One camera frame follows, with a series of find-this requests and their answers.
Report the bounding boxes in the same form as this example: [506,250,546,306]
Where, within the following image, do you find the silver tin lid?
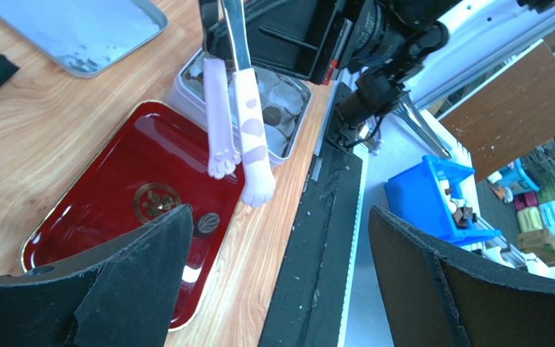
[0,0,168,78]

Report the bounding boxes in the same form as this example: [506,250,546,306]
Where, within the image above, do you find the dark chocolate piece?
[262,106,282,127]
[193,213,220,239]

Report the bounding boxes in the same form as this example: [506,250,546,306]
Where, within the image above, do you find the pink handled metal tongs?
[199,1,275,207]

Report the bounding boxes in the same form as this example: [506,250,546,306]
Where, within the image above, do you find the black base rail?
[258,82,370,347]

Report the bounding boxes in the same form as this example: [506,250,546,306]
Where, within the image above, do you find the silver tin with paper cups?
[164,49,312,168]

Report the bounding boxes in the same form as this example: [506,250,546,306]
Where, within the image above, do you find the blue plastic bin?
[384,155,502,247]

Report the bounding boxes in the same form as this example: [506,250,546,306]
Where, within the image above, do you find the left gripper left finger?
[0,205,193,346]

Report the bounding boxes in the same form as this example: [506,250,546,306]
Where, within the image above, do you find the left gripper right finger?
[368,206,555,346]

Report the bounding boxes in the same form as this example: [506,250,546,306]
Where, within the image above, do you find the red lacquer tray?
[19,100,244,331]

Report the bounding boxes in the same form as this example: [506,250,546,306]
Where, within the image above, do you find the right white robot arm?
[199,1,555,147]

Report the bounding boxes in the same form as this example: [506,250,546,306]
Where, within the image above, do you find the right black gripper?
[200,1,451,82]

